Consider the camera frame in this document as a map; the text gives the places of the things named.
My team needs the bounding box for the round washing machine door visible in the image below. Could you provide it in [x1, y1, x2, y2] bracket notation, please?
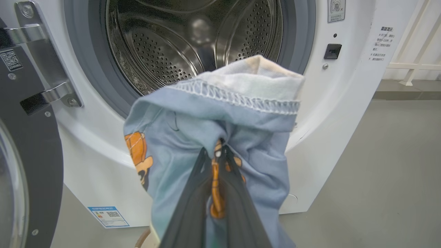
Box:
[0, 1, 83, 248]

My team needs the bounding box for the grey warning label sticker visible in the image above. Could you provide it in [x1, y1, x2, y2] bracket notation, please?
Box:
[327, 0, 346, 23]

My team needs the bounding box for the white front-load washing machine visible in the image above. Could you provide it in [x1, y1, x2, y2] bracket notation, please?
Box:
[0, 0, 419, 229]

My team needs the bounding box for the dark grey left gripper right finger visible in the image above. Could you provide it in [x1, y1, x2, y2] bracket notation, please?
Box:
[220, 144, 273, 248]

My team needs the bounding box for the blue energy label sticker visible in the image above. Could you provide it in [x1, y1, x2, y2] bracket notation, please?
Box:
[88, 206, 131, 229]

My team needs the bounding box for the cream and blue printed garment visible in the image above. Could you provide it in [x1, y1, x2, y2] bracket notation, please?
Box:
[124, 55, 306, 248]

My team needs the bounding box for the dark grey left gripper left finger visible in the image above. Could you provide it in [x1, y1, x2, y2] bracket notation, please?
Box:
[160, 147, 216, 248]

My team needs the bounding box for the white metal railing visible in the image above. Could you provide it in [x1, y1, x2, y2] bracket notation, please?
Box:
[385, 0, 441, 87]

